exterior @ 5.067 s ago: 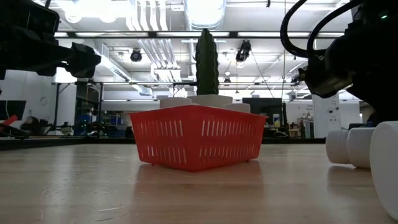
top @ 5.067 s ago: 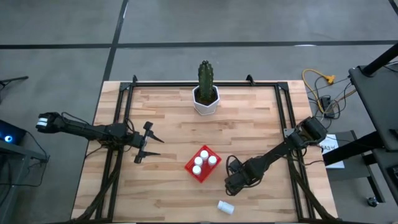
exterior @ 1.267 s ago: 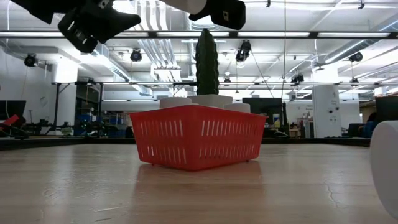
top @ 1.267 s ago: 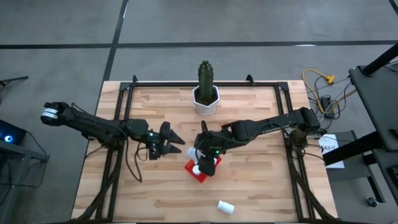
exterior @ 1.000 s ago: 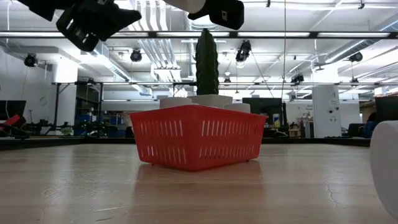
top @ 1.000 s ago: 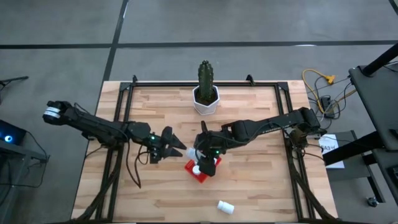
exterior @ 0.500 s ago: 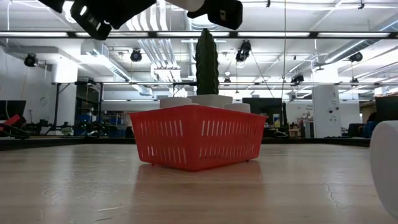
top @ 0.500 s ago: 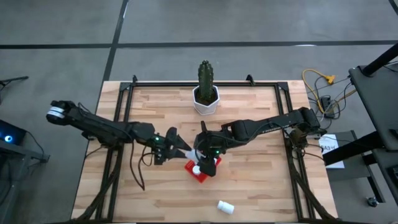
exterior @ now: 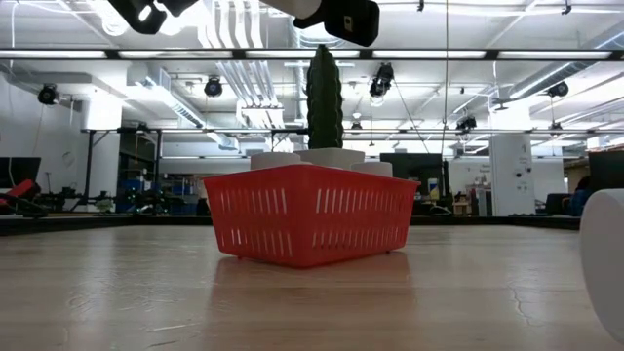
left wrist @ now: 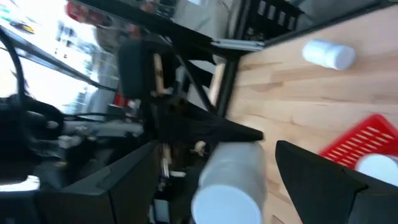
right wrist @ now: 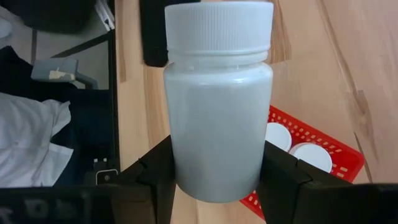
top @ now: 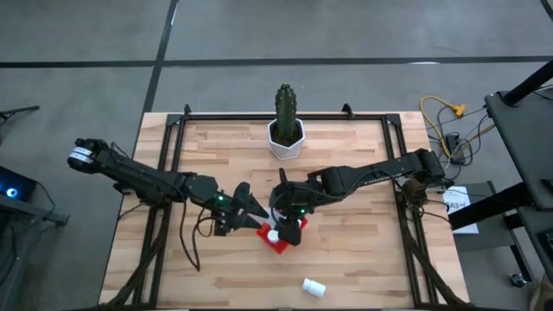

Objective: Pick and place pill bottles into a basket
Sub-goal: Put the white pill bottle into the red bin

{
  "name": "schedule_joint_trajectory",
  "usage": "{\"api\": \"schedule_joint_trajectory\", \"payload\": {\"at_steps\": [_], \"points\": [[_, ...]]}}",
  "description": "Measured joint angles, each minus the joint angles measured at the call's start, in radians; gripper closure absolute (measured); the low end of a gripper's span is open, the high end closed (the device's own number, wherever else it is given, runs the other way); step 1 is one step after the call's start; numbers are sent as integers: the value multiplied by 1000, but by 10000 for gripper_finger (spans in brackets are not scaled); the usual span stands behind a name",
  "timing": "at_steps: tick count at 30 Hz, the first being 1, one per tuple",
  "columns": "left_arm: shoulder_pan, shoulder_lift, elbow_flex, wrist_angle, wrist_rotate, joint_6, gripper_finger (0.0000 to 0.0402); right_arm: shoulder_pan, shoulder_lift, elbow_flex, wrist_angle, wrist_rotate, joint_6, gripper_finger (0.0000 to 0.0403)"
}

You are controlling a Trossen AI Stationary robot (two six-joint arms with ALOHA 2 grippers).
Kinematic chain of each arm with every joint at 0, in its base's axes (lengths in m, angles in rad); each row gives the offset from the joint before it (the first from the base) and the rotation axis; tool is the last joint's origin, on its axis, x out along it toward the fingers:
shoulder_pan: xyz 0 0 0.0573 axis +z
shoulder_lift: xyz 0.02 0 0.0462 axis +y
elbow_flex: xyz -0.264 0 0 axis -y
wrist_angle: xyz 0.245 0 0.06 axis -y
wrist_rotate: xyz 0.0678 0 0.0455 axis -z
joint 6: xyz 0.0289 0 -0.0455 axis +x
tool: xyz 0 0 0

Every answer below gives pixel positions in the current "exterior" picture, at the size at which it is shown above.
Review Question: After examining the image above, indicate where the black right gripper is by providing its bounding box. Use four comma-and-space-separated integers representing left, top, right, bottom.
292, 0, 381, 48

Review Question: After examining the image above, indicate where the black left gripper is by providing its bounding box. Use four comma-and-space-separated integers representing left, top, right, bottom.
107, 0, 200, 35

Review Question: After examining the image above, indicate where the red plastic slotted basket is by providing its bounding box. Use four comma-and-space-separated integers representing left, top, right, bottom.
202, 164, 420, 270

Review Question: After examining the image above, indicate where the green cactus plant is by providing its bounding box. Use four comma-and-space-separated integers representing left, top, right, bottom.
305, 44, 345, 150

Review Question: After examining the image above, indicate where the black computer monitor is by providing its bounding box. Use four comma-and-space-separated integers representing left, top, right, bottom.
587, 150, 624, 193
0, 156, 43, 189
379, 152, 445, 182

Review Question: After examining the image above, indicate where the black benchtop robot equipment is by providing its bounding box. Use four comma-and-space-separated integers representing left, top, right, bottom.
33, 186, 196, 216

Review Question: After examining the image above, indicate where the red and black device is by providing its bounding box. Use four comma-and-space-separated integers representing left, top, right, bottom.
0, 177, 50, 219

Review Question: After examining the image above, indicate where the white square column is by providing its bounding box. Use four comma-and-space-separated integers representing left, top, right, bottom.
488, 134, 534, 217

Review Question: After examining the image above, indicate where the person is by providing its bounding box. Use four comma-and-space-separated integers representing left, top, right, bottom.
560, 175, 594, 218

